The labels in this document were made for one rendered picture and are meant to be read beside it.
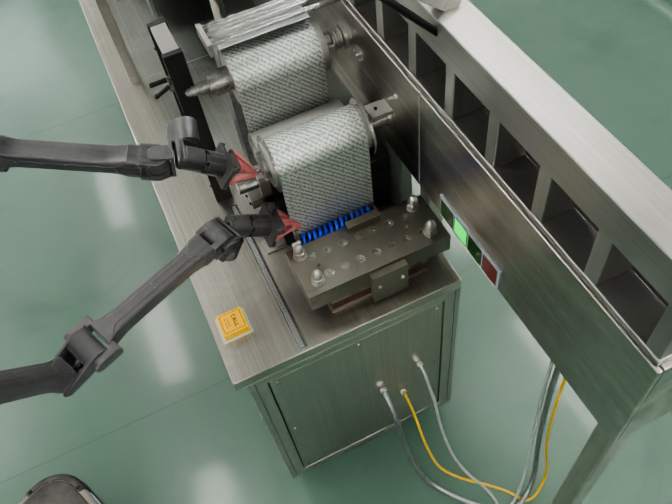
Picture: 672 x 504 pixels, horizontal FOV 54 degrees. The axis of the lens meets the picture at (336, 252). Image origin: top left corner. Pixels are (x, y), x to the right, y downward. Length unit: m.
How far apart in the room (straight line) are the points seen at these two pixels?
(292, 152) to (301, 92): 0.25
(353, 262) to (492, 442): 1.12
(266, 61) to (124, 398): 1.63
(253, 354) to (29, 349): 1.59
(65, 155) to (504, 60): 0.94
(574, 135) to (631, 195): 0.14
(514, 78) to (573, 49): 2.83
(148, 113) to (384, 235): 1.06
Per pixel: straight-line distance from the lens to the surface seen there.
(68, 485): 2.54
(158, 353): 2.91
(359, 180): 1.72
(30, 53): 4.69
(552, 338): 1.39
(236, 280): 1.88
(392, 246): 1.72
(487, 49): 1.25
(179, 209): 2.09
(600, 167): 1.07
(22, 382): 1.41
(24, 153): 1.61
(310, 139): 1.60
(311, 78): 1.77
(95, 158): 1.57
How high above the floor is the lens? 2.41
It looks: 54 degrees down
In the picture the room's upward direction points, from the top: 10 degrees counter-clockwise
